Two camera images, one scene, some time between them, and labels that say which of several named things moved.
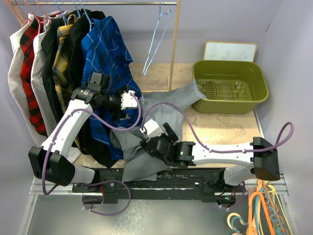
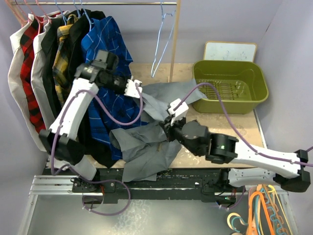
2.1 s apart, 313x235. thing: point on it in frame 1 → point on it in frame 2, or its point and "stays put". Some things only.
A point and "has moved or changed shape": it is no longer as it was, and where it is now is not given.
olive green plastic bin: (230, 87) stays put
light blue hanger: (163, 19) → (172, 14)
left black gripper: (115, 113) → (123, 89)
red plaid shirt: (27, 39) stays put
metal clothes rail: (90, 3) stays put
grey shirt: (141, 163) has moved or changed shape
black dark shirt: (48, 41) stays put
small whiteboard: (230, 51) stays put
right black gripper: (171, 135) → (168, 129)
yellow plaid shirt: (61, 63) stays put
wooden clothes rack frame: (176, 21) stays put
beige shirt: (14, 69) stays put
